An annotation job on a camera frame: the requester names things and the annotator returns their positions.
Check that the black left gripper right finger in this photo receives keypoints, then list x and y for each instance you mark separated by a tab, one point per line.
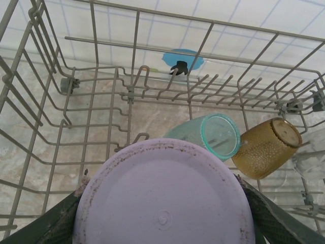
279	223

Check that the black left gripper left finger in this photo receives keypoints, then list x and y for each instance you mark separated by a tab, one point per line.
45	223

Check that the clear plastic cup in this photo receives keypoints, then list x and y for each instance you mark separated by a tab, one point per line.
312	162

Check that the amber textured plastic cup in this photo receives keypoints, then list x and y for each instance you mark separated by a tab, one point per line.
261	152

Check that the teal plastic cup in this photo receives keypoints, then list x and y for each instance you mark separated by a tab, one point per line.
218	134

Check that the lavender plastic cup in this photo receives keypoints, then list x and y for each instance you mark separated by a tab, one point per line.
162	193

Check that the blue oval black fish sticker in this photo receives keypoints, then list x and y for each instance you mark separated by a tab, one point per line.
170	57

